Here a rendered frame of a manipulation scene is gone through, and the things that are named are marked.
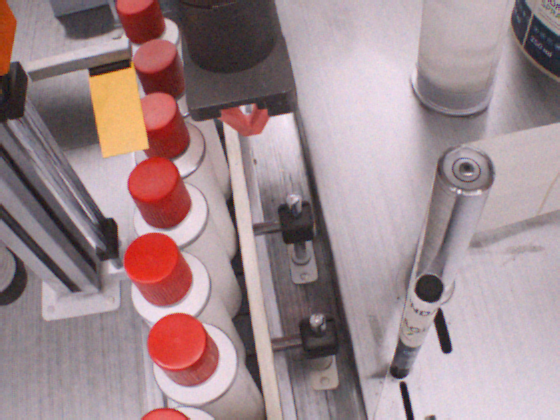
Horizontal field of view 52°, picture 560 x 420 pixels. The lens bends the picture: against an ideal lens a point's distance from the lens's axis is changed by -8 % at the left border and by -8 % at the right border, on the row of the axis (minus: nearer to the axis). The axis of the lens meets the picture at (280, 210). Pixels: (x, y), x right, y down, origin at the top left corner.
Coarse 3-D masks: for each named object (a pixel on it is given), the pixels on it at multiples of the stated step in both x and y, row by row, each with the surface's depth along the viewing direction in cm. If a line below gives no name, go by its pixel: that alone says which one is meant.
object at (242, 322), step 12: (216, 120) 64; (228, 204) 59; (240, 252) 56; (240, 264) 56; (240, 276) 55; (240, 288) 54; (240, 312) 53; (240, 324) 53; (240, 336) 52; (252, 336) 52; (252, 348) 52; (252, 360) 51; (252, 372) 51
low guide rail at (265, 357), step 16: (224, 128) 59; (240, 160) 57; (240, 176) 56; (240, 192) 55; (240, 208) 54; (240, 224) 54; (240, 240) 53; (256, 256) 52; (256, 272) 51; (256, 288) 51; (256, 304) 50; (256, 320) 49; (256, 336) 49; (256, 352) 48; (272, 352) 49; (272, 368) 47; (272, 384) 46; (272, 400) 46; (272, 416) 45
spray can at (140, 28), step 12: (120, 0) 45; (132, 0) 45; (144, 0) 44; (156, 0) 45; (120, 12) 44; (132, 12) 44; (144, 12) 44; (156, 12) 45; (132, 24) 45; (144, 24) 45; (156, 24) 46; (168, 24) 48; (132, 36) 46; (144, 36) 46; (156, 36) 47; (168, 36) 48; (180, 36) 49; (180, 48) 49
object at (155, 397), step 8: (144, 328) 45; (144, 336) 44; (144, 344) 44; (144, 352) 44; (144, 360) 43; (152, 360) 43; (152, 376) 43; (152, 384) 42; (152, 392) 42; (160, 392) 42; (152, 400) 42; (160, 400) 42; (152, 408) 42
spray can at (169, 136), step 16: (144, 96) 39; (160, 96) 39; (144, 112) 39; (160, 112) 39; (176, 112) 39; (160, 128) 38; (176, 128) 39; (192, 128) 43; (160, 144) 39; (176, 144) 40; (192, 144) 42; (176, 160) 41; (192, 160) 42; (208, 160) 44; (192, 176) 42; (208, 176) 44; (208, 192) 45; (224, 208) 50; (224, 224) 50; (224, 240) 52
